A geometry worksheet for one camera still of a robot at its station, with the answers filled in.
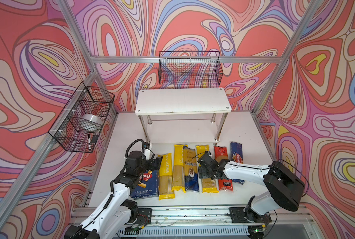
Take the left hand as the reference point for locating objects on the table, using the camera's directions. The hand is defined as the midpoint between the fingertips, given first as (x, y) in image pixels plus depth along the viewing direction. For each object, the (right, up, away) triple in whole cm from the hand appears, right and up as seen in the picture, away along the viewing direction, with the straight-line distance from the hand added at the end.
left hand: (156, 154), depth 83 cm
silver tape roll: (-32, +20, -10) cm, 39 cm away
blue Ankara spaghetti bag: (+20, -9, +3) cm, 22 cm away
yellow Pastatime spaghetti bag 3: (+30, -17, -2) cm, 35 cm away
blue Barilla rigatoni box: (-4, -15, -7) cm, 17 cm away
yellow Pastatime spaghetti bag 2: (+13, -14, -1) cm, 19 cm away
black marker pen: (-31, +8, -11) cm, 34 cm away
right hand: (+31, -13, +5) cm, 34 cm away
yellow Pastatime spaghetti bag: (+6, -17, -2) cm, 18 cm away
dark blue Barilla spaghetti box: (+50, -1, +10) cm, 51 cm away
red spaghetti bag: (+40, -1, +10) cm, 41 cm away
